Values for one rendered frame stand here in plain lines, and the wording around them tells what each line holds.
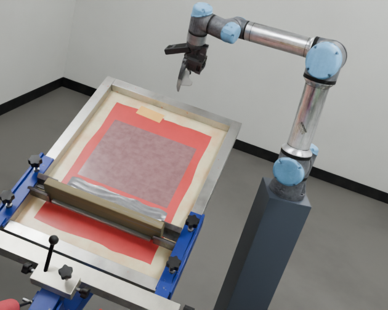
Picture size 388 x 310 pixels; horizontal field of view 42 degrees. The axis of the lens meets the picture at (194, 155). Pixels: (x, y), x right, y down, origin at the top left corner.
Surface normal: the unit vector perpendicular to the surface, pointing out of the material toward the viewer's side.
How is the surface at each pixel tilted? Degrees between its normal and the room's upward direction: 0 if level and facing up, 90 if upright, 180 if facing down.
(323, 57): 82
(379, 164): 90
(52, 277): 24
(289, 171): 98
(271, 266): 90
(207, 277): 0
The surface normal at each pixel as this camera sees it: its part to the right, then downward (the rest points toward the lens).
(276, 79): -0.26, 0.36
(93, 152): 0.13, -0.64
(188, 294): 0.26, -0.87
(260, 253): 0.03, 0.44
